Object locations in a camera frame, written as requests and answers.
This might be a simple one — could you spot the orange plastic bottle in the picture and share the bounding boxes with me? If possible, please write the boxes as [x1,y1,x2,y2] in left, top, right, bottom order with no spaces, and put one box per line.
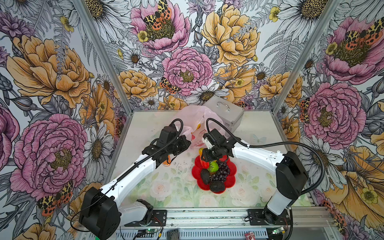
[163,156,172,167]

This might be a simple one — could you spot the dark purple grapes toy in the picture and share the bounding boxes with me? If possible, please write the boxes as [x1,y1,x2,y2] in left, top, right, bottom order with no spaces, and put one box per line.
[211,163,230,183]

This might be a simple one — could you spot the red flower-shaped plate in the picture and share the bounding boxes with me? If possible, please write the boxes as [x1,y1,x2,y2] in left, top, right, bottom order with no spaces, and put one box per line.
[192,156,237,194]

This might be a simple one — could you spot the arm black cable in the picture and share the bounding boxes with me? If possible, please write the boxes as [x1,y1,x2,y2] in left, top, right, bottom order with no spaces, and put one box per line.
[69,118,184,233]
[205,117,326,240]

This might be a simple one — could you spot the aluminium rail frame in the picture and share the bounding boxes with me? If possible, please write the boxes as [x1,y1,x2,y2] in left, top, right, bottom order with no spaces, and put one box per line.
[110,207,342,240]

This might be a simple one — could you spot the dark avocado toy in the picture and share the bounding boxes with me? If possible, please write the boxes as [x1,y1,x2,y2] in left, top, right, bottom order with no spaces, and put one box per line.
[209,181,226,194]
[200,169,211,185]

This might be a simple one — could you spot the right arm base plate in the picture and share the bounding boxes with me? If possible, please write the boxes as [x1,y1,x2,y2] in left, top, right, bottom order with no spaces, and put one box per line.
[244,209,291,226]

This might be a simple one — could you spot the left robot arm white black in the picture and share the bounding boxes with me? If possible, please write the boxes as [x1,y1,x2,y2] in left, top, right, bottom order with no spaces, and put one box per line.
[79,119,191,240]

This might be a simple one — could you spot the green lime toy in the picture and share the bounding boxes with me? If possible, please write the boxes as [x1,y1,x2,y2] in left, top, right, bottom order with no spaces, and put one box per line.
[208,162,219,174]

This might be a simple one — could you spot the pink plastic bag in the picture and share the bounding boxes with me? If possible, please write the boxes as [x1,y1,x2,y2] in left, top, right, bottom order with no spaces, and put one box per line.
[173,105,223,141]

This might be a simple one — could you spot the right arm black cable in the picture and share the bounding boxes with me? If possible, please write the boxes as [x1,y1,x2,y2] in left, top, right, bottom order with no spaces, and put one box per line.
[205,117,326,240]

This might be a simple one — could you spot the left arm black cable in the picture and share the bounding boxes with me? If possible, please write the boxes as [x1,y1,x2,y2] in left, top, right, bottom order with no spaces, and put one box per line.
[69,118,184,233]

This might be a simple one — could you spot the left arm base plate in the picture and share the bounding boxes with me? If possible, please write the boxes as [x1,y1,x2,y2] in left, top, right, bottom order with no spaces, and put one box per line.
[125,209,168,227]

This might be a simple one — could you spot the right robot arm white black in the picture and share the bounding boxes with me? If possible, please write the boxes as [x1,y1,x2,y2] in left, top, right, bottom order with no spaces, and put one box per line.
[202,129,309,225]

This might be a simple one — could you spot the silver metal case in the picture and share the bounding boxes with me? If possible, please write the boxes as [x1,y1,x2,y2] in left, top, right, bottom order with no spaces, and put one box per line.
[203,96,244,133]

